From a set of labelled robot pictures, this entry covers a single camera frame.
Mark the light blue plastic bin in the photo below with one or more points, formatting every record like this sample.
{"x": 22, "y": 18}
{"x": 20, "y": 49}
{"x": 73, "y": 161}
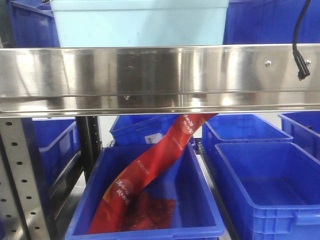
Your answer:
{"x": 139, "y": 23}

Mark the blue bin rear middle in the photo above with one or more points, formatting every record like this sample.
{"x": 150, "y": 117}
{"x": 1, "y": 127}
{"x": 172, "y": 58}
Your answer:
{"x": 141, "y": 129}

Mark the stainless steel shelf beam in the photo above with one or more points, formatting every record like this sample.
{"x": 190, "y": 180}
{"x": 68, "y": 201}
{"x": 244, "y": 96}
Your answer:
{"x": 97, "y": 81}

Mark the blue bin lower middle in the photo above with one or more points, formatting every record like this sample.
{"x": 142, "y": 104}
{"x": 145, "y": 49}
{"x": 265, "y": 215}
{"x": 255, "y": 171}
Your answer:
{"x": 180, "y": 198}

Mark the perforated steel shelf upright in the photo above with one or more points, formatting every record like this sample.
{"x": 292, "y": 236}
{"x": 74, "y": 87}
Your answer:
{"x": 25, "y": 209}

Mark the dark blue bin upper shelf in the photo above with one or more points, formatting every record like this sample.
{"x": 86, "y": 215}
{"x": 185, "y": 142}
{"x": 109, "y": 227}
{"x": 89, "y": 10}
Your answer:
{"x": 33, "y": 24}

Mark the blue bin rear right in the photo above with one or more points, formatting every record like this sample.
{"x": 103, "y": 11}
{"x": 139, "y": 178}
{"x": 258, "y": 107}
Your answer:
{"x": 253, "y": 133}

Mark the blue bin lower left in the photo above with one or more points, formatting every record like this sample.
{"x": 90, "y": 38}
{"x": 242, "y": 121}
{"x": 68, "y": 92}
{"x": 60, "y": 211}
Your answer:
{"x": 53, "y": 143}

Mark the red printed banner strip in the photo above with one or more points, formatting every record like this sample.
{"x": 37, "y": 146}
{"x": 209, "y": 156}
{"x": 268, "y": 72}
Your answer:
{"x": 117, "y": 198}

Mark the blue bin lower right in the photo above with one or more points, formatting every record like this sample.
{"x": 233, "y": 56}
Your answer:
{"x": 270, "y": 190}

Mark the black perforated shelf post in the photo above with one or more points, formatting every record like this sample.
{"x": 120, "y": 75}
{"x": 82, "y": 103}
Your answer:
{"x": 90, "y": 143}

